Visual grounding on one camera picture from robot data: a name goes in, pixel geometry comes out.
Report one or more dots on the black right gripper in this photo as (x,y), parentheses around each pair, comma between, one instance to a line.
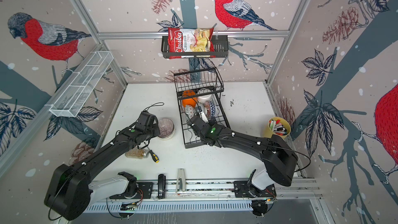
(211,123)

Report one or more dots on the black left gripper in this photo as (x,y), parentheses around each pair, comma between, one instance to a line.
(156,126)

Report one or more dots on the red patterned ceramic bowl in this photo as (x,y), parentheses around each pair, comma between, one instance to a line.
(210,109)

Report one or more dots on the white ceramic bowl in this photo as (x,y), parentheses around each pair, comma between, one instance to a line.
(204,96)

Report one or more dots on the orange plastic bowl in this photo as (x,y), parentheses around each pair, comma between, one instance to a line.
(189,98)

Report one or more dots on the green patterned ceramic bowl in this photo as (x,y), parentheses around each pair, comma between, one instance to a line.
(189,112)

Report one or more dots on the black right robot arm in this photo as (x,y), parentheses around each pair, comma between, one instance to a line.
(278,158)

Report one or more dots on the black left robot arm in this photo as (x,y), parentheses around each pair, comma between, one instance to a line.
(69,193)

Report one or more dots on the glass spice jar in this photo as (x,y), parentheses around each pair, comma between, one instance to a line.
(137,153)

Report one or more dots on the yellow black screwdriver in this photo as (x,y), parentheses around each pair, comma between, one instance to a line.
(154,156)

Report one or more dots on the yellow marker cup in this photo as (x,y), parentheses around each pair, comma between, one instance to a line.
(276,126)

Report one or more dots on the red cassava chips bag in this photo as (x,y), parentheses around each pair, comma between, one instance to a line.
(190,40)

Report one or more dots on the black wire dish rack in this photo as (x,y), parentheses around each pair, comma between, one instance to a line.
(205,78)

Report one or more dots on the grey metal bracket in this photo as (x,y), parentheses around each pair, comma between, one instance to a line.
(181,181)

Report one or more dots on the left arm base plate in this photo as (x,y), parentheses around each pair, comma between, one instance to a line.
(138,190)

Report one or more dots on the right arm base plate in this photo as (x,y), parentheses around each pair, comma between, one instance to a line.
(242,189)

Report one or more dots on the white mesh wall basket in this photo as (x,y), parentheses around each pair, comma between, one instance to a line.
(73,98)

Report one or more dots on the black wall wire shelf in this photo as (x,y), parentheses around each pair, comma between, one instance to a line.
(220,45)

